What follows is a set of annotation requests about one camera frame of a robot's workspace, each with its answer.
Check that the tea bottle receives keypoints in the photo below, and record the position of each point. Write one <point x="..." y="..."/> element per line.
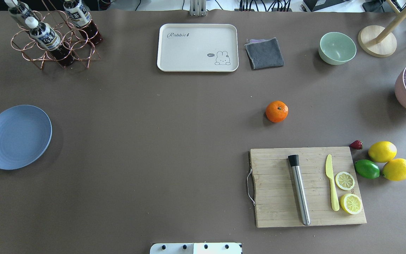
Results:
<point x="82" y="20"/>
<point x="49" y="40"/>
<point x="20" y="11"/>

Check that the lemon slice lower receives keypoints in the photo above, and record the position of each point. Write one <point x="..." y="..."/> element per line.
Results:
<point x="351" y="203"/>

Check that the lemon slice upper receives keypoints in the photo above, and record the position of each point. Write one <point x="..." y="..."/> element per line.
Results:
<point x="345" y="181"/>

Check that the green bowl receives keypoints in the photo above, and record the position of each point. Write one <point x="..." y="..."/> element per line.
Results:
<point x="336" y="48"/>

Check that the yellow lemon outer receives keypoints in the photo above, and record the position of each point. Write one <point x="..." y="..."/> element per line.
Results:
<point x="395" y="170"/>

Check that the lemon slice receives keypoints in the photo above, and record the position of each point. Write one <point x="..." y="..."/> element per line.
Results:
<point x="345" y="181"/>
<point x="351" y="203"/>

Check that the wooden cutting board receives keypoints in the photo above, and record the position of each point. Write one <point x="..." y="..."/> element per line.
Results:
<point x="275" y="197"/>

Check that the tea bottle back right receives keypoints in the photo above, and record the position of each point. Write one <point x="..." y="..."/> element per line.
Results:
<point x="82" y="20"/>

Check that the tea bottle front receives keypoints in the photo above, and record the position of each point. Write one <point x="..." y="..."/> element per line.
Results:
<point x="49" y="40"/>

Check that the copper wire bottle rack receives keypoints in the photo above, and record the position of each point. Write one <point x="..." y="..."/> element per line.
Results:
<point x="61" y="36"/>

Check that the grey folded cloth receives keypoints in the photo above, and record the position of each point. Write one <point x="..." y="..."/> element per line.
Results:
<point x="264" y="53"/>

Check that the yellow lemon near strawberry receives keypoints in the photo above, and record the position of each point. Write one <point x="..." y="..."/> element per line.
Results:
<point x="382" y="151"/>

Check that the yellow plastic knife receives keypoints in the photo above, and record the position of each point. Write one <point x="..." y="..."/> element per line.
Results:
<point x="333" y="192"/>

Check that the blue plate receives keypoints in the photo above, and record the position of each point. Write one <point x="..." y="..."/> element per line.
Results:
<point x="25" y="134"/>

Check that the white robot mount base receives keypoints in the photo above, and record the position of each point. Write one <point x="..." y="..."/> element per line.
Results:
<point x="197" y="248"/>

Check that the red strawberry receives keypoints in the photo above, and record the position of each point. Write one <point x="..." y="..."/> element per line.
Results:
<point x="356" y="145"/>

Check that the steel muddler black tip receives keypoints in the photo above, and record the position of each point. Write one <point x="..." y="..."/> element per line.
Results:
<point x="300" y="189"/>

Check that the green lime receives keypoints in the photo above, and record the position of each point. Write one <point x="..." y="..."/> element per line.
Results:
<point x="367" y="168"/>

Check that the tea bottle back left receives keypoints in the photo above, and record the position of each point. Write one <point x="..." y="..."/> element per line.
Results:
<point x="20" y="11"/>

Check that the cream rabbit tray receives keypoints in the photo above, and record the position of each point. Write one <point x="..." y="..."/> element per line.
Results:
<point x="198" y="48"/>

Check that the orange mandarin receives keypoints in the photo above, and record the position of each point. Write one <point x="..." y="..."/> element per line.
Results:
<point x="277" y="111"/>

